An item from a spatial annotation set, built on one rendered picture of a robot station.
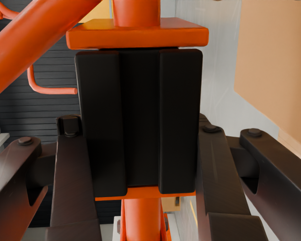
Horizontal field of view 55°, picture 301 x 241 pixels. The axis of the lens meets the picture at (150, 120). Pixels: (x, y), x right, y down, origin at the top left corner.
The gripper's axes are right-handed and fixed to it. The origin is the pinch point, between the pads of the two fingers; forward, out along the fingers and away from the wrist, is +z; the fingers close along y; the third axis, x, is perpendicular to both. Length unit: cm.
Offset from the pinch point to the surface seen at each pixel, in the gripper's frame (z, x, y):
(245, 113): 239, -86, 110
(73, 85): 1046, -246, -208
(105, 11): 721, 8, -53
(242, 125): 243, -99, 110
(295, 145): 67, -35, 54
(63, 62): 1049, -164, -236
